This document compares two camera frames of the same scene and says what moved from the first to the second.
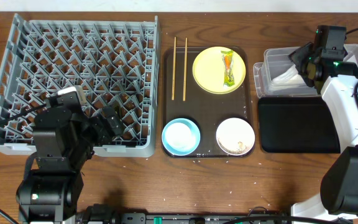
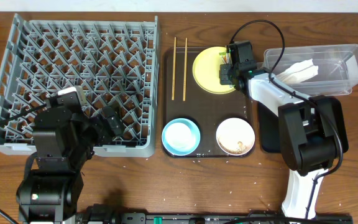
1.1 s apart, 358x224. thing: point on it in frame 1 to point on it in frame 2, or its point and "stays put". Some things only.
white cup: [180, 136] stays put
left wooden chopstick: [173, 73] stays put
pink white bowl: [235, 136] stays put
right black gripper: [298, 56] to [224, 70]
